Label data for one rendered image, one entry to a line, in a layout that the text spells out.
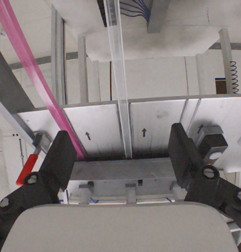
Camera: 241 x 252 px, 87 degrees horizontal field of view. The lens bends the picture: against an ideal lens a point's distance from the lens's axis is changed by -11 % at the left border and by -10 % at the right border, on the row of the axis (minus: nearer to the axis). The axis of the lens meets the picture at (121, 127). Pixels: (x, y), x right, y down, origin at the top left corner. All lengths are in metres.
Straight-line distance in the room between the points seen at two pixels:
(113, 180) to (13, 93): 0.26
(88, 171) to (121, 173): 0.07
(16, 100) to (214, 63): 2.29
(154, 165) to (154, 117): 0.12
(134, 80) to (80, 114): 1.76
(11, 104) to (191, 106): 0.30
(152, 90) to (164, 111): 1.73
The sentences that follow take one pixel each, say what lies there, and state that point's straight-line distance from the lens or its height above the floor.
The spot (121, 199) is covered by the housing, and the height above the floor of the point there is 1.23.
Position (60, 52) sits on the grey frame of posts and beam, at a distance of 0.56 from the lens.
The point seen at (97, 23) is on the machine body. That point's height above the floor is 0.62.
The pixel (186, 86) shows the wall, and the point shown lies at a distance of 2.09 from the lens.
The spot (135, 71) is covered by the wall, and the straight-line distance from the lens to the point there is 2.01.
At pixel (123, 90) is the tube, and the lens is 0.19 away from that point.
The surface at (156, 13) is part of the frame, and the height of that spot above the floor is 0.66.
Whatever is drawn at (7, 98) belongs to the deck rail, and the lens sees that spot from 0.29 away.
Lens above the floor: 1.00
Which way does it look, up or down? 3 degrees up
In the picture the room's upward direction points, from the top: 176 degrees clockwise
